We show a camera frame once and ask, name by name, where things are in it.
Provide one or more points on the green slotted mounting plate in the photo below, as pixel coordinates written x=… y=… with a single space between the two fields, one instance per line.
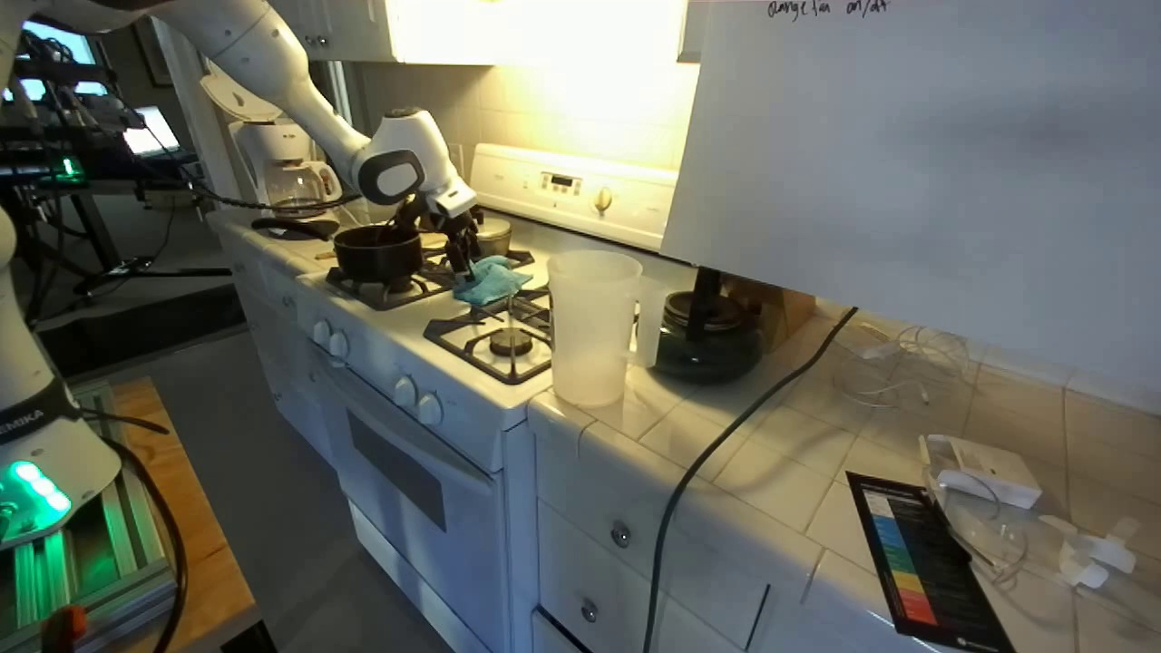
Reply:
x=86 y=557

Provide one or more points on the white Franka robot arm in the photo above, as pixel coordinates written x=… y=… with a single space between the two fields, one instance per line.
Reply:
x=278 y=61

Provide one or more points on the white cabinet with writing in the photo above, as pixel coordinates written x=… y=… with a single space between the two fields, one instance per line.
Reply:
x=919 y=183

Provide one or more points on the blue terry towel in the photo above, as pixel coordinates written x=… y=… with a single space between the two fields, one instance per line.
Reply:
x=490 y=286

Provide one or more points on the white paper piece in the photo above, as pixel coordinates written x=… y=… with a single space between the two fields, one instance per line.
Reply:
x=1098 y=557

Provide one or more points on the black saucepan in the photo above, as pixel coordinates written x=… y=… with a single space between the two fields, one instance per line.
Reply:
x=375 y=256

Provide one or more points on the colour checker card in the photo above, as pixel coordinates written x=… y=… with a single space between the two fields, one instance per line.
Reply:
x=928 y=568

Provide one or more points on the wooden platform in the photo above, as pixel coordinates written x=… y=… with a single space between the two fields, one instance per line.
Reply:
x=202 y=533

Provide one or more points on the white base cabinet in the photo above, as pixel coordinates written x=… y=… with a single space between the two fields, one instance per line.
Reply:
x=728 y=568

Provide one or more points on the white gas stove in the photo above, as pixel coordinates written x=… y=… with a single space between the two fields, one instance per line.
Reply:
x=413 y=486

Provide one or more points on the white stove knob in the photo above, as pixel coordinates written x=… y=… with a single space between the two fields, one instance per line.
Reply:
x=405 y=389
x=431 y=408
x=338 y=345
x=321 y=332

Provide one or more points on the translucent plastic pitcher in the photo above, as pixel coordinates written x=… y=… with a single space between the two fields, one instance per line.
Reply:
x=592 y=341

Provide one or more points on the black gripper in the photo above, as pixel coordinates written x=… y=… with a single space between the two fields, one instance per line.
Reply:
x=421 y=216

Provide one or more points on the white range hood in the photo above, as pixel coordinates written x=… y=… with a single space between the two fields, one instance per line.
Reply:
x=544 y=30

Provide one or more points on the red round button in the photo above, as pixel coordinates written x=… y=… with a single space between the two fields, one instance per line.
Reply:
x=68 y=628

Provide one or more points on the white drip coffee maker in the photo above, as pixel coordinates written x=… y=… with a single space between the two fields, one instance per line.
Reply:
x=278 y=157

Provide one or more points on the lit computer monitor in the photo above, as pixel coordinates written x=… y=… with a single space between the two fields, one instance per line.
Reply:
x=60 y=43
x=151 y=131

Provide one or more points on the black double burner grate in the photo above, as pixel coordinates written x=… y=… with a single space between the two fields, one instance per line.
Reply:
x=386 y=297
x=477 y=325

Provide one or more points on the clear plastic wrap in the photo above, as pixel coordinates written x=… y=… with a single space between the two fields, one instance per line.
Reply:
x=901 y=368

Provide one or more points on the small silver lidded pot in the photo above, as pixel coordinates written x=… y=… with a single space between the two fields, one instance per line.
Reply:
x=496 y=234

